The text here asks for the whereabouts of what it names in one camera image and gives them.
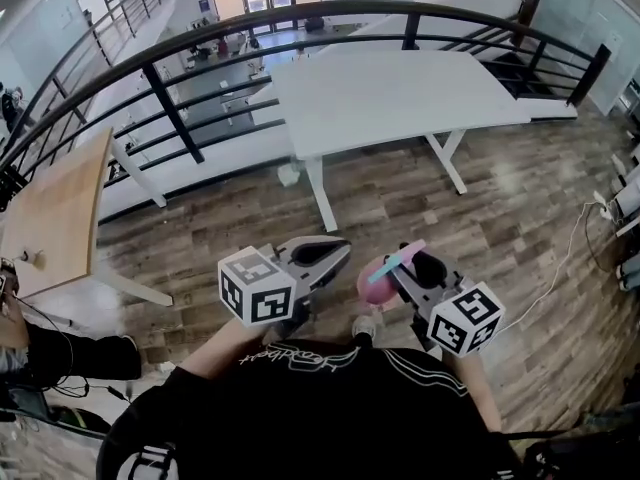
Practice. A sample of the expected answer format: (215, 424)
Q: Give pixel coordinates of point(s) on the person's left forearm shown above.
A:
(225, 348)

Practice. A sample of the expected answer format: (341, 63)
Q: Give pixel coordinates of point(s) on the black backpack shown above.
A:
(585, 448)

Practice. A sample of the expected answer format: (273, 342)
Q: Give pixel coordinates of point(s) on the person's right forearm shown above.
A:
(480, 393)

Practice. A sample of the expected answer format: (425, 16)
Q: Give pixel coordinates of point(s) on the grey stair railing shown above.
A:
(130, 8)

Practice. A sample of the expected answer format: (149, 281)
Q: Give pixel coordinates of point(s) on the small white object on table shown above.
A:
(34, 259)

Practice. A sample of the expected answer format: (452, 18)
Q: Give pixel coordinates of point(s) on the crumpled white paper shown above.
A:
(289, 174)

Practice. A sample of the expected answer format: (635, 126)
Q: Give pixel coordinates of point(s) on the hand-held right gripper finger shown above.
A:
(445, 265)
(407, 288)

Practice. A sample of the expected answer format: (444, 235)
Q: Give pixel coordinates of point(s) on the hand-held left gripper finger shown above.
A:
(320, 241)
(327, 270)

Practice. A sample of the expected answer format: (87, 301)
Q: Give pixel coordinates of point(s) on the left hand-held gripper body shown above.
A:
(257, 288)

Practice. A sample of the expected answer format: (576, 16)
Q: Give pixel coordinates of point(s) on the black metal railing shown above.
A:
(165, 98)

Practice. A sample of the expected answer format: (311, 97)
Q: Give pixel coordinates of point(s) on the pink spray bottle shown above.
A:
(378, 288)

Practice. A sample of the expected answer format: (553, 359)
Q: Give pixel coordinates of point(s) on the person's white shoe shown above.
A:
(365, 327)

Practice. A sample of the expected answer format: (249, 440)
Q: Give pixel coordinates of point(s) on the white power strip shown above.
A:
(607, 207)

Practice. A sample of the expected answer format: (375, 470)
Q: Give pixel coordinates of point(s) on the person's black printed shirt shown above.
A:
(310, 418)

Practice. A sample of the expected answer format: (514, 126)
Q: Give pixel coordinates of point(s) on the wooden table with white legs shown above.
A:
(55, 218)

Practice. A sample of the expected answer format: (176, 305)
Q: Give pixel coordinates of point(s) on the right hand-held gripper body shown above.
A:
(465, 318)

